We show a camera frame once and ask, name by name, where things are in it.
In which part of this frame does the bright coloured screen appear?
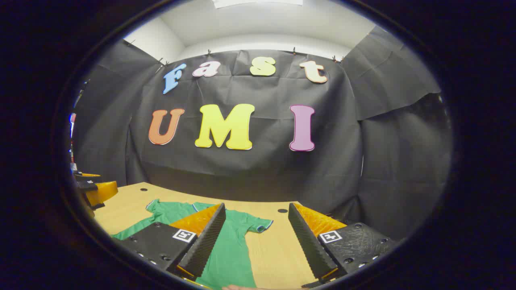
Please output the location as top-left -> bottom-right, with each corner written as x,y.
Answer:
69,113 -> 77,162

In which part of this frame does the green T-shirt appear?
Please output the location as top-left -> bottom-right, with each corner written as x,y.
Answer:
111,199 -> 273,290

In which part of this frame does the ceiling light panel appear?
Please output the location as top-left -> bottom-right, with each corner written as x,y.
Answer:
213,0 -> 304,9

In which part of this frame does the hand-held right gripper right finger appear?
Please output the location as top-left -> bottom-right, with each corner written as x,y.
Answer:
287,202 -> 402,288

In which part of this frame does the black backdrop cloth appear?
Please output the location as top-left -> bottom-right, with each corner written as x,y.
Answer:
71,26 -> 452,242

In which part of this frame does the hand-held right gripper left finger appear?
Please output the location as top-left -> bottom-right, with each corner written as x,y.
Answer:
118,203 -> 227,288

